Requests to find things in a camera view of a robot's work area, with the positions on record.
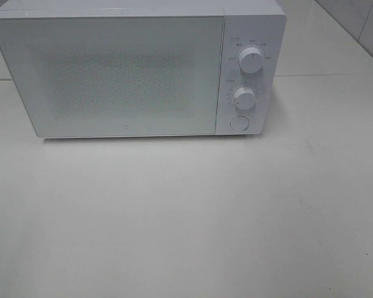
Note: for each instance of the white microwave door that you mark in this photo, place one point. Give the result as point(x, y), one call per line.
point(116, 77)

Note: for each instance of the round white door button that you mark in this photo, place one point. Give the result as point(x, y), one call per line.
point(239, 123)

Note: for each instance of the white timer knob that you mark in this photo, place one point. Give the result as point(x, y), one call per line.
point(244, 99)

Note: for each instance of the white microwave oven body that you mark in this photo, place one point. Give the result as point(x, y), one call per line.
point(260, 23)

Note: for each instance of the upper white power knob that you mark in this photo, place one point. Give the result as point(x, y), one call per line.
point(250, 59)

